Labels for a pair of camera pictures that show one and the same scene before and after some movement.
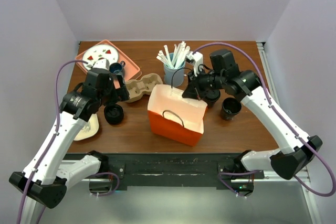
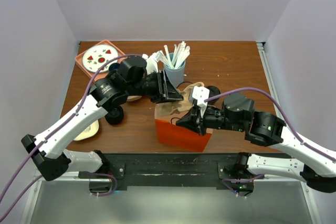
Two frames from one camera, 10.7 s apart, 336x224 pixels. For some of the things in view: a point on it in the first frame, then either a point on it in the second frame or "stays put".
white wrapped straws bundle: [180, 52] stays put
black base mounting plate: [179, 170] stays put
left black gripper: [118, 95] to [166, 89]
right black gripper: [190, 91] to [194, 120]
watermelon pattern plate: [94, 53] stays put
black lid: [212, 95] stays put
